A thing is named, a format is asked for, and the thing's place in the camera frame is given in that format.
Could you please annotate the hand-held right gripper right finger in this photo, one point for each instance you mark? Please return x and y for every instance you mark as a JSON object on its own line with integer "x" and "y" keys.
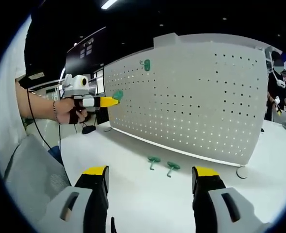
{"x": 230, "y": 213}

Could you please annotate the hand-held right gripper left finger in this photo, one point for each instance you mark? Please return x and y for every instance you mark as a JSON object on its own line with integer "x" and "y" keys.
{"x": 70, "y": 213}

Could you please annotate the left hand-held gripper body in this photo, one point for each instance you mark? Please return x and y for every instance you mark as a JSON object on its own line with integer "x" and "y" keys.
{"x": 75, "y": 86}

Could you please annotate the green hook assembly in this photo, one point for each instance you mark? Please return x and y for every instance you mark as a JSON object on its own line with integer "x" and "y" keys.
{"x": 153, "y": 159}
{"x": 118, "y": 95}
{"x": 146, "y": 65}
{"x": 173, "y": 165}

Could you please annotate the white perforated mounting plate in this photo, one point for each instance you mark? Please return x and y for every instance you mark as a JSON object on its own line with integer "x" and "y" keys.
{"x": 181, "y": 109}

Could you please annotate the person's left hand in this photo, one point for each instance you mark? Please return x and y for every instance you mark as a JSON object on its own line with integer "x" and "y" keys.
{"x": 65, "y": 112}

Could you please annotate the black computer mouse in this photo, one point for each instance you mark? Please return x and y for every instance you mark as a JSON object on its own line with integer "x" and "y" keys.
{"x": 88, "y": 129}

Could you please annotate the ceiling air vent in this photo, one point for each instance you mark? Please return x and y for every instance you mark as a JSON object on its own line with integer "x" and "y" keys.
{"x": 36, "y": 76}

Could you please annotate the blue chair seat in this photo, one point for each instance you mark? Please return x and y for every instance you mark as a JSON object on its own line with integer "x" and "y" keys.
{"x": 55, "y": 153}

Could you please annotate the person's own body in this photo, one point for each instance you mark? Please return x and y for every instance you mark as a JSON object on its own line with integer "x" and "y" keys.
{"x": 9, "y": 85}

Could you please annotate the long ceiling light strip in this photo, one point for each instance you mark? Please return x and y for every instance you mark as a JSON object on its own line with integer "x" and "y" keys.
{"x": 109, "y": 4}

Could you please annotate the grey storage shelf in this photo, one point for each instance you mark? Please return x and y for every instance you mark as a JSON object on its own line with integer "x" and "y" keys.
{"x": 267, "y": 54}

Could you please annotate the large dark wall screen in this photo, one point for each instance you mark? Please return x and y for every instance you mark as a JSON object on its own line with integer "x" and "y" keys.
{"x": 89, "y": 51}

